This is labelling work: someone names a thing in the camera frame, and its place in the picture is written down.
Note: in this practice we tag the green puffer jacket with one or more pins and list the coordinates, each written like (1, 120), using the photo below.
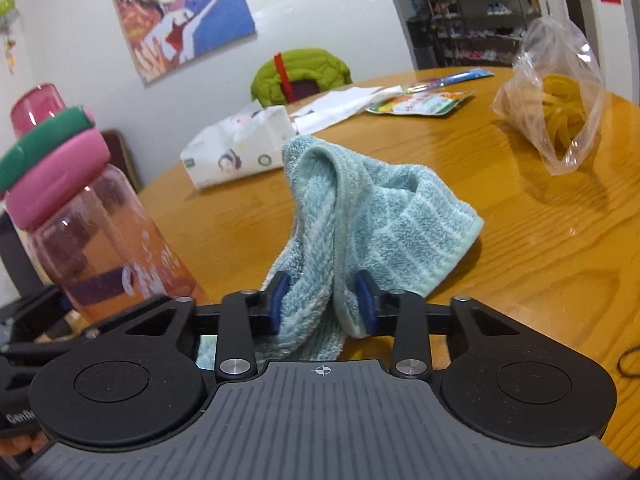
(320, 67)

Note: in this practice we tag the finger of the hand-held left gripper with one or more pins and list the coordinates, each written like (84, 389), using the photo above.
(35, 312)
(107, 321)

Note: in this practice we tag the brown chair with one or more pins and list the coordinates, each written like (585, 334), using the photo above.
(120, 155)

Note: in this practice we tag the green orange snack packet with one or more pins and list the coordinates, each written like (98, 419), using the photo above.
(425, 103)

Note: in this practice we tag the dark red chair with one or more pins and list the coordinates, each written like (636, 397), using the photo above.
(305, 89)

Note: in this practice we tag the wall poster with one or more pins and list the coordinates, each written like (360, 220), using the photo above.
(190, 15)

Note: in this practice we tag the white paper sheet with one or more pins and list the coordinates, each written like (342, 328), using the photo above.
(345, 105)

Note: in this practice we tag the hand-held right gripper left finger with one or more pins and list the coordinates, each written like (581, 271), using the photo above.
(280, 302)

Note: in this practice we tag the pink water bottle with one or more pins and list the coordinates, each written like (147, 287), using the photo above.
(100, 240)

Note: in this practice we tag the white tissue pack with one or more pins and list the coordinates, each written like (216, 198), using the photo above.
(225, 152)

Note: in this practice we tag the hanging wall decoration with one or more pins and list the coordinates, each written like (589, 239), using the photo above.
(7, 20)

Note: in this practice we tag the light blue striped towel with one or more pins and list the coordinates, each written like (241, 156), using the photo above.
(390, 220)

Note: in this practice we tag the clear plastic bag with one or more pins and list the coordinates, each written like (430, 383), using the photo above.
(530, 95)

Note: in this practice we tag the bundle of yellow rubber bands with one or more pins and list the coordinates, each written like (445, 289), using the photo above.
(562, 110)

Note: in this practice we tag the grey shoe rack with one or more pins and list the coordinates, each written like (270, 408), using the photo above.
(480, 25)

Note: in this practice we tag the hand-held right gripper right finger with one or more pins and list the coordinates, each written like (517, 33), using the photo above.
(364, 305)

